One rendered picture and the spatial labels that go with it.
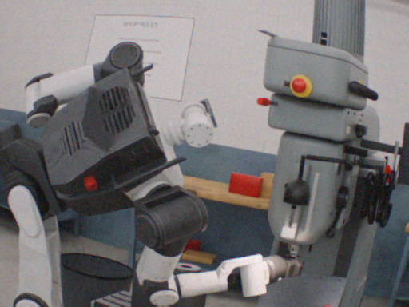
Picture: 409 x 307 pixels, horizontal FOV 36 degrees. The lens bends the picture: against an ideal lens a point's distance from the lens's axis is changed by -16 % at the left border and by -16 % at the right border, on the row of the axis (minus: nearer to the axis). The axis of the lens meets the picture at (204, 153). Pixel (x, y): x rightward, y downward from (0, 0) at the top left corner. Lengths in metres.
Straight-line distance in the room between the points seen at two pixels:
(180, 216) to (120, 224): 5.56
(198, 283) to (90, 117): 0.55
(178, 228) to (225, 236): 5.10
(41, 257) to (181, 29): 5.26
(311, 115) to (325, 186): 0.21
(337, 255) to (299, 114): 0.70
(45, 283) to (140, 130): 0.56
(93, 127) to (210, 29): 5.20
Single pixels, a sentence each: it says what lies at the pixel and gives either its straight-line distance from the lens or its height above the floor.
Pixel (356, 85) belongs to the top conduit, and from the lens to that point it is 1.89.
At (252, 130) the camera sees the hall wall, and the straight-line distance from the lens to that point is 6.59.
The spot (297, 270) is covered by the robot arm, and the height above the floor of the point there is 1.23.
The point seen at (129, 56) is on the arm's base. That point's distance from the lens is 1.82.
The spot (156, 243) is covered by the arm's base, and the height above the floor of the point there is 1.36.
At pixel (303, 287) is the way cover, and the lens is 2.53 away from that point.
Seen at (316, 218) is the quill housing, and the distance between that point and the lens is 2.04.
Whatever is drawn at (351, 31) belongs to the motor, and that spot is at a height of 2.00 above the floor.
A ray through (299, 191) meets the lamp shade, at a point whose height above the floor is 1.49.
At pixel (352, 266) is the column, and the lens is 2.51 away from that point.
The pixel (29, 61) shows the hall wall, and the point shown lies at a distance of 7.92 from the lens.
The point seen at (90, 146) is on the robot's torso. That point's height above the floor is 1.55.
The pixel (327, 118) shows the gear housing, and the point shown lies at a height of 1.69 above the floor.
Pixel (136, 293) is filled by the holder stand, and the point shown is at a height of 1.03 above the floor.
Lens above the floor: 1.72
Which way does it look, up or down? 5 degrees down
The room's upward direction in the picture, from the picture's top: 8 degrees clockwise
